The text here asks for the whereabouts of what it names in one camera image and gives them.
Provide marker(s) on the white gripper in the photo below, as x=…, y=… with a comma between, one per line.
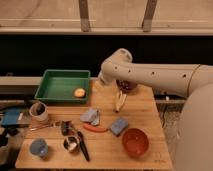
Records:
x=105, y=79

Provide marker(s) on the yellow apple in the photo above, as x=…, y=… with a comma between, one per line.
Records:
x=79, y=93

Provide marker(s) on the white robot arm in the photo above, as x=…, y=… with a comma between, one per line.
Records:
x=194, y=82

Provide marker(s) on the metal cup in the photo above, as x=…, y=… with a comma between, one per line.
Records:
x=71, y=143

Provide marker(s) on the blue cup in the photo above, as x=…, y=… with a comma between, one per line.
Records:
x=39, y=147

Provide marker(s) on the dark purple bowl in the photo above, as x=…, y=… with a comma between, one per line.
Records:
x=125, y=86

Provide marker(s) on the yellow banana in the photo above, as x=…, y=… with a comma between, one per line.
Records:
x=119, y=100

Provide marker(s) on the grey blue cloth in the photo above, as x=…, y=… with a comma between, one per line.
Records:
x=91, y=116

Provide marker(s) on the green plastic tray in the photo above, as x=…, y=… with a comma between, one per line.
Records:
x=58, y=86

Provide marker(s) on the blue sponge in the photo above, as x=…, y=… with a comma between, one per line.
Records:
x=118, y=126

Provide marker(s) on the wooden board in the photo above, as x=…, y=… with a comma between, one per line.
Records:
x=105, y=149

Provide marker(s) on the small dark metal object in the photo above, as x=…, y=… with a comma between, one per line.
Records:
x=65, y=127

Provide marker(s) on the metal spoon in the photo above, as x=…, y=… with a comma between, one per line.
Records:
x=56, y=124

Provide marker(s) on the orange bowl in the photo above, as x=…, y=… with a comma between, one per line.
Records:
x=135, y=142

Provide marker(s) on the white mug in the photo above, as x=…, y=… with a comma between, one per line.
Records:
x=39, y=111

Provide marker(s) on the blue box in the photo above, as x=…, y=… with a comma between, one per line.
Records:
x=12, y=116

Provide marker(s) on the black handled knife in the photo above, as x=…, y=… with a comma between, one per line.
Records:
x=83, y=146

